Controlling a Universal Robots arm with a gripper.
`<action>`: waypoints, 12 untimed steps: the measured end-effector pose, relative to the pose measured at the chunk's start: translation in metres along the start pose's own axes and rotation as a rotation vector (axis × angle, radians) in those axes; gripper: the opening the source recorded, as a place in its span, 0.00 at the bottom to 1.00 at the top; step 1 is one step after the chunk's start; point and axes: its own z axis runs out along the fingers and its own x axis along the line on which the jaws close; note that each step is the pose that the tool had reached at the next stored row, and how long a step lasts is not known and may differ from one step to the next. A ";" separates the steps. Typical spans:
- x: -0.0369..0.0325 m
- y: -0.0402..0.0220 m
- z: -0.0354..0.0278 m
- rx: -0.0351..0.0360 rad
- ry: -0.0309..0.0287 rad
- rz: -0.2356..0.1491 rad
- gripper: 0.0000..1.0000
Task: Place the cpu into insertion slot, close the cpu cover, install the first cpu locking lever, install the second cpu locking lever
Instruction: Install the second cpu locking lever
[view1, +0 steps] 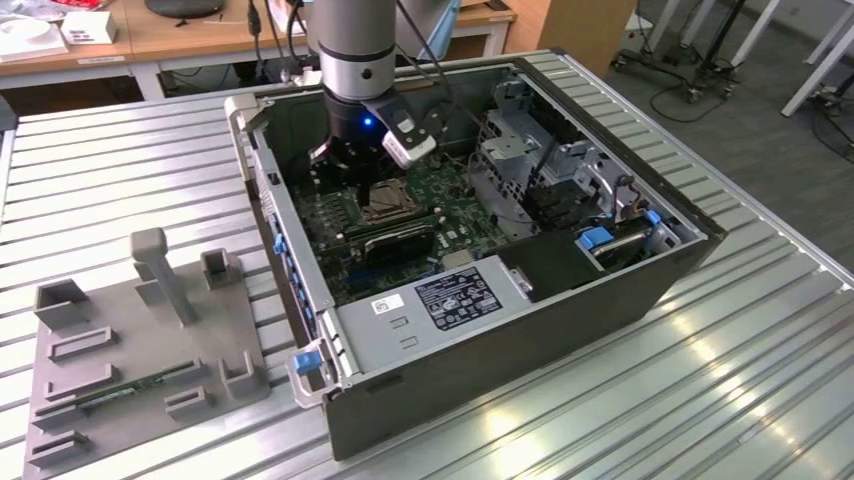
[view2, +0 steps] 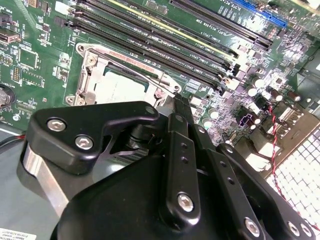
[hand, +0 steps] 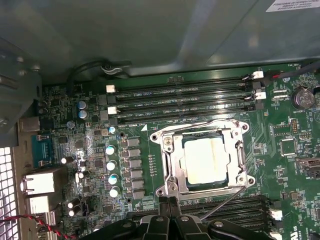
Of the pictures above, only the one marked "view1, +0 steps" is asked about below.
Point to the white table frame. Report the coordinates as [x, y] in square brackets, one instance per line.
[819, 75]

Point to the silver power supply unit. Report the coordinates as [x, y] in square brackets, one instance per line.
[380, 340]

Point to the silver chipset heat sink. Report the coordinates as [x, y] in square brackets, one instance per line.
[459, 260]

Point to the silver CPU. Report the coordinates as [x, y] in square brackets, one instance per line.
[388, 197]

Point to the white flat carton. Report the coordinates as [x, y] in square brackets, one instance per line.
[29, 42]

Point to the red white packet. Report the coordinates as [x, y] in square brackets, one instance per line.
[73, 5]

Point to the wooden cabinet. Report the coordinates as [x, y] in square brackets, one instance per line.
[580, 35]

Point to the black open PC case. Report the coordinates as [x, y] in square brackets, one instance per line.
[500, 380]

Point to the black fan graphics card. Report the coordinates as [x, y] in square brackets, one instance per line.
[396, 245]

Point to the blue disk carrier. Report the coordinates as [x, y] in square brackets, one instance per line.
[594, 237]

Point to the blue case latch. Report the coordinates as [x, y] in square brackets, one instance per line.
[303, 361]

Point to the metal locking lever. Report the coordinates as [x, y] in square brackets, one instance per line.
[394, 216]

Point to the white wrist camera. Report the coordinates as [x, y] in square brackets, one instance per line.
[407, 140]

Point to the dark round object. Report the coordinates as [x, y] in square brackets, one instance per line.
[183, 7]

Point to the green RAM stick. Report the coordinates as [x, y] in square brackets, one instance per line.
[383, 230]
[127, 390]

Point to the CPU socket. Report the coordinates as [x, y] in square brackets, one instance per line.
[395, 214]

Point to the black wheeled stand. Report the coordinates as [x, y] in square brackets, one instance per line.
[708, 74]

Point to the wooden desk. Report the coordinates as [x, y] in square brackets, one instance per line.
[200, 35]

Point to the green motherboard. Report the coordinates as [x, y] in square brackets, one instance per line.
[460, 220]

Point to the small white box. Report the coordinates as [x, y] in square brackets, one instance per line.
[87, 27]

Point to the grey parts rack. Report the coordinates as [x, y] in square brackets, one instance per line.
[133, 360]

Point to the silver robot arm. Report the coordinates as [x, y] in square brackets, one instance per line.
[353, 55]

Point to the silver drive cage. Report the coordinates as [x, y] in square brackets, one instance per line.
[507, 145]

